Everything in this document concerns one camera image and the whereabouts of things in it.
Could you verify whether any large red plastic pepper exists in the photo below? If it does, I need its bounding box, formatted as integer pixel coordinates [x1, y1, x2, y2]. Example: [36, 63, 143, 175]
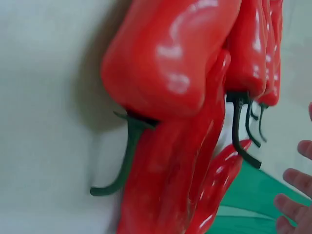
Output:
[90, 0, 238, 197]

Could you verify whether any long red plastic pepper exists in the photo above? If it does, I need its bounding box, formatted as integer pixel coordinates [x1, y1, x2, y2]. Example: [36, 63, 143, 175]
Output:
[116, 50, 232, 234]

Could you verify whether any person's right hand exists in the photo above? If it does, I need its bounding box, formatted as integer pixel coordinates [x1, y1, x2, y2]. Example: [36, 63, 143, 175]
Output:
[273, 102, 312, 234]

